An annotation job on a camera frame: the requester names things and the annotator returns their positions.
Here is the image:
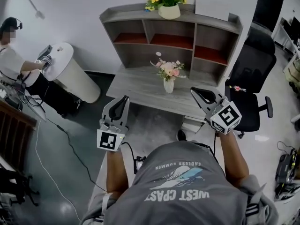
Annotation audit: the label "person's grey printed t-shirt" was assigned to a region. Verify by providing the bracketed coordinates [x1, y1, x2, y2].
[81, 139, 280, 225]

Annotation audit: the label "white floor cable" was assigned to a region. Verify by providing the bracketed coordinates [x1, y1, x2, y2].
[34, 120, 82, 222]

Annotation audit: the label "grey wooden shelf unit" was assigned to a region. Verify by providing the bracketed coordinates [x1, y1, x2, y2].
[99, 2, 243, 87]

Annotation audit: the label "white round pedestal table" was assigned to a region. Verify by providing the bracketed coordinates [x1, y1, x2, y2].
[43, 42, 102, 104]

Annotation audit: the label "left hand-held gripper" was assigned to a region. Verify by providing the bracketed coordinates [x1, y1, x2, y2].
[97, 95, 131, 153]

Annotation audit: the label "cart with cardboard boxes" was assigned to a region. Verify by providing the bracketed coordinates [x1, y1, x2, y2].
[284, 57, 300, 94]

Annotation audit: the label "black equipment case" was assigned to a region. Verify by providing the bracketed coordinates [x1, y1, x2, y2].
[274, 147, 300, 185]

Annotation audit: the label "grey wooden table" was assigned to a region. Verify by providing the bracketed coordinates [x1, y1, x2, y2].
[105, 66, 226, 124]

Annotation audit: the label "small pink flower sprig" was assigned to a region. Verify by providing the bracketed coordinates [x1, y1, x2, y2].
[229, 85, 247, 93]

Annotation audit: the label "yellow flowers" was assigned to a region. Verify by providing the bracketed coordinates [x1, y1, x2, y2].
[144, 0, 188, 20]

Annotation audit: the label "person's left forearm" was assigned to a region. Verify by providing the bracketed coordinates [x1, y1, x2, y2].
[106, 148, 130, 195]

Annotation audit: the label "black office chair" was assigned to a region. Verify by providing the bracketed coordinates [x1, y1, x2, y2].
[224, 27, 278, 140]

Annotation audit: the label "person's right forearm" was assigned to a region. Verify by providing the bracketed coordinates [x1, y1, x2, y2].
[217, 131, 250, 190]

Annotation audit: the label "black waist device with cable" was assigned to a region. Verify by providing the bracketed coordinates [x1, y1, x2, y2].
[120, 141, 146, 175]

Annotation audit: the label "black floor cable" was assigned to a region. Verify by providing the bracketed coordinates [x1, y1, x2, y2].
[45, 117, 108, 192]

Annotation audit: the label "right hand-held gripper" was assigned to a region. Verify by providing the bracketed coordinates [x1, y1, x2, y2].
[190, 85, 242, 135]

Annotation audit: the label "white office desk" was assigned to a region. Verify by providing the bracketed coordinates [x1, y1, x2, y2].
[272, 16, 300, 56]

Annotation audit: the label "black door panel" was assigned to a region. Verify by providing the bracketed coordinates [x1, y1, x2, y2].
[252, 0, 287, 33]

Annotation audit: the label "pink flowers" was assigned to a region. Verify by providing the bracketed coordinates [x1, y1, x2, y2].
[150, 58, 187, 94]

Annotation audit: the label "person's black shoe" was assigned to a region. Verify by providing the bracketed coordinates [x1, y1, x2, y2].
[177, 129, 188, 142]

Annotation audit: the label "black computer monitor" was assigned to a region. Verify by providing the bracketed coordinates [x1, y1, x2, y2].
[289, 16, 300, 43]

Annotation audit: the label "white box under table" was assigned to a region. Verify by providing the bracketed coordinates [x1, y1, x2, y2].
[180, 115, 205, 134]

